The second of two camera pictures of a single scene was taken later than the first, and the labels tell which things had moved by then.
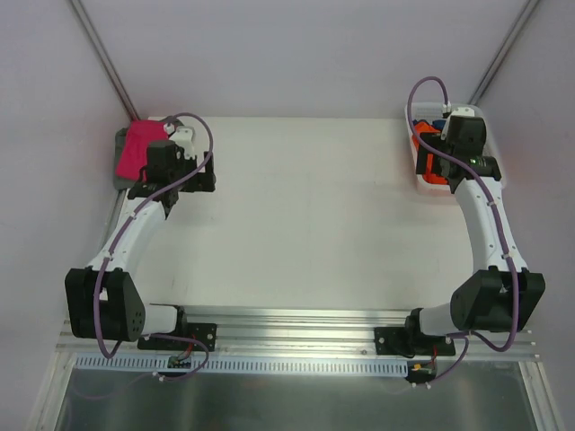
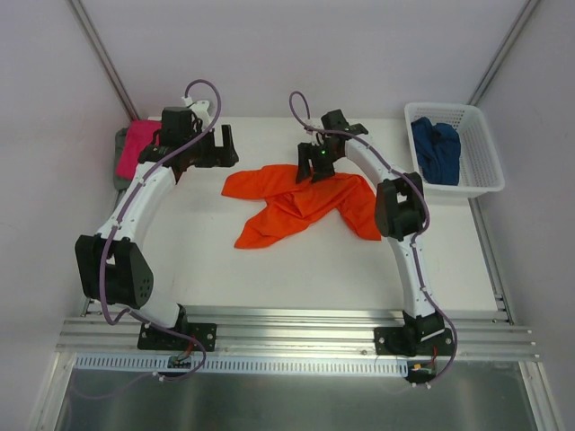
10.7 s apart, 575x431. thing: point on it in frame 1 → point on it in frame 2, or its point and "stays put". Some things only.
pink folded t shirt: (134, 150) stays put
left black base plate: (206, 331) stays put
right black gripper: (422, 162) → (317, 158)
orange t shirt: (422, 128) → (289, 202)
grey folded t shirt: (121, 136) stays put
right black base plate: (395, 340) stays put
